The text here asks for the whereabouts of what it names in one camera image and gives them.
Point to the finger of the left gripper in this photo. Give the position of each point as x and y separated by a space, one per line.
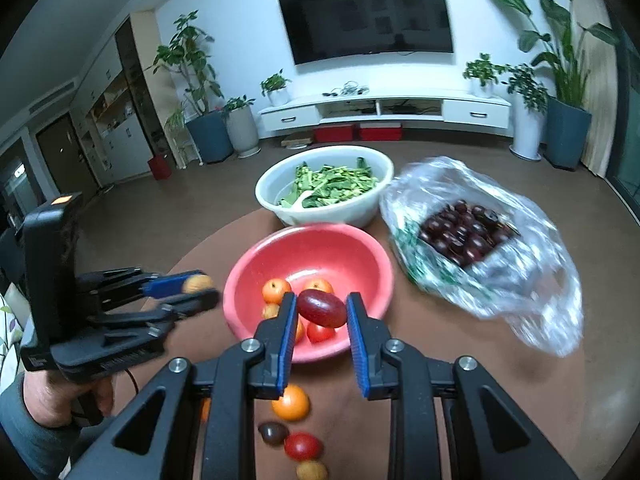
125 285
158 322

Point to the orange tangerine left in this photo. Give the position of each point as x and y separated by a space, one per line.
319 284

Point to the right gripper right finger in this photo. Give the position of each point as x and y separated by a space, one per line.
488 435

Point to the dark red grape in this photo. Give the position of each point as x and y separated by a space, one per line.
321 308

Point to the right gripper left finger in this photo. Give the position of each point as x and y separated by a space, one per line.
159 435

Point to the red plastic basin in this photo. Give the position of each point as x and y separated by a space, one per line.
350 259

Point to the dark plum right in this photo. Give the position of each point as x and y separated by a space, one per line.
273 433

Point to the left hand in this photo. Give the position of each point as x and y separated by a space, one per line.
48 397

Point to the large yellow orange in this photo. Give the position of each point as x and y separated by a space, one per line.
270 311

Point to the small orange mandarin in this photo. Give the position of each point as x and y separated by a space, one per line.
274 290

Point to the brown pear-like fruit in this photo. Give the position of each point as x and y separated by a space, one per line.
205 411

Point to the red box under cabinet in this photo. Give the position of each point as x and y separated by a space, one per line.
366 131

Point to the red tomato back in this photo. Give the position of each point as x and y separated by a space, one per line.
301 446

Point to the red tomato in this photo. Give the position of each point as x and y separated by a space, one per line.
301 446
317 334

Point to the wall television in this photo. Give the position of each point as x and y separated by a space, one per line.
322 29

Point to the bushy plant white pot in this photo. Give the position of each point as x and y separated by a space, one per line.
529 101

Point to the orange back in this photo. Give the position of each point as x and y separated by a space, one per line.
294 404

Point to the white basin with greens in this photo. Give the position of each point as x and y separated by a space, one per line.
335 184

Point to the white tv cabinet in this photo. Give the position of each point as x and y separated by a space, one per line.
436 110

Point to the small red bin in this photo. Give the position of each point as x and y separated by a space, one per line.
159 167

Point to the large orange tangerine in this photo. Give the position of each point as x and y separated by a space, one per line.
300 331

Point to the tall plant blue pot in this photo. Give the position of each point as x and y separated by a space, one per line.
186 55

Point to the small plant on cabinet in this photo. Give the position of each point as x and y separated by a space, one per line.
275 89

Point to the large plant right blue pot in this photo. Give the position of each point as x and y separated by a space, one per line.
564 51

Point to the red tomato front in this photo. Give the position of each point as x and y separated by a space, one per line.
317 334

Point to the plant in white pot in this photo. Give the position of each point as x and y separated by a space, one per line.
241 127

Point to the dark cherries in bag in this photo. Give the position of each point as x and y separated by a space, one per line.
466 233

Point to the clear plastic bag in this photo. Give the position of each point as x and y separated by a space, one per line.
530 282

